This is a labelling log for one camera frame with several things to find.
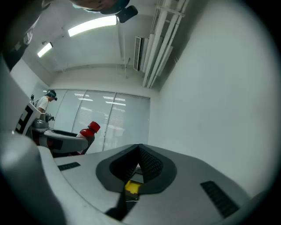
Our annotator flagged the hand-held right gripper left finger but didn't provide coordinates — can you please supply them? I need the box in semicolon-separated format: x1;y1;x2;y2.
54;144;140;213

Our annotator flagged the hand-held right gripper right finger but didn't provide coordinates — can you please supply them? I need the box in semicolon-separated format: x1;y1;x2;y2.
122;144;251;225

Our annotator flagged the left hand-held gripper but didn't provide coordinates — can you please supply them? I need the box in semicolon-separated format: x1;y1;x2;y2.
0;56;89;154

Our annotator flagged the dark brown object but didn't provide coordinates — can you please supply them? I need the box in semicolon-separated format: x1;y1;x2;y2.
68;121;101;156

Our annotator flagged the yellow tray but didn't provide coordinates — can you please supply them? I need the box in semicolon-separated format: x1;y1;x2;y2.
124;179;142;196

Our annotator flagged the long ceiling light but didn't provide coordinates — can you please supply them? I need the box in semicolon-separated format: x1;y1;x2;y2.
68;15;118;37
37;42;54;58

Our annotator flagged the white air conditioner vent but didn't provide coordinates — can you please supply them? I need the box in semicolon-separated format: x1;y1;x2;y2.
133;36;150;72

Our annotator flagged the person's black clothing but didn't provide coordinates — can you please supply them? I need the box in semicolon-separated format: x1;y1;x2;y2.
0;0;52;71

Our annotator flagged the white ceiling pipe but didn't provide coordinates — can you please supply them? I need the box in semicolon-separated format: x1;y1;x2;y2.
146;0;190;89
142;0;171;87

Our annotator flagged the person's head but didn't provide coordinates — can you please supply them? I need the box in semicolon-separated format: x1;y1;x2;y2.
72;0;130;15

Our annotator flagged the black head-mounted camera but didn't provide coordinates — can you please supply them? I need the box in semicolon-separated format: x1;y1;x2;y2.
116;5;139;24

